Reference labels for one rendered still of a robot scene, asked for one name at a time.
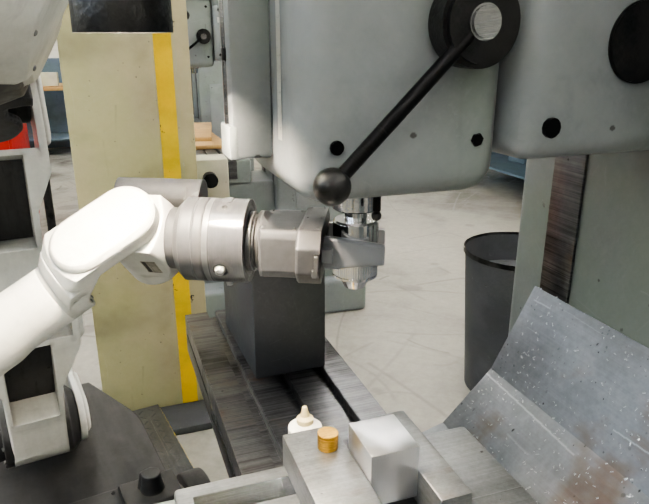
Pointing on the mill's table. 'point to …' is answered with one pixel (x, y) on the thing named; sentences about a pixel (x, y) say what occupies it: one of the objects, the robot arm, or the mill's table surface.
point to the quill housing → (372, 99)
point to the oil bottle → (303, 422)
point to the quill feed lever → (478, 30)
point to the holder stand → (277, 323)
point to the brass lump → (327, 439)
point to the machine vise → (488, 475)
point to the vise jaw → (324, 472)
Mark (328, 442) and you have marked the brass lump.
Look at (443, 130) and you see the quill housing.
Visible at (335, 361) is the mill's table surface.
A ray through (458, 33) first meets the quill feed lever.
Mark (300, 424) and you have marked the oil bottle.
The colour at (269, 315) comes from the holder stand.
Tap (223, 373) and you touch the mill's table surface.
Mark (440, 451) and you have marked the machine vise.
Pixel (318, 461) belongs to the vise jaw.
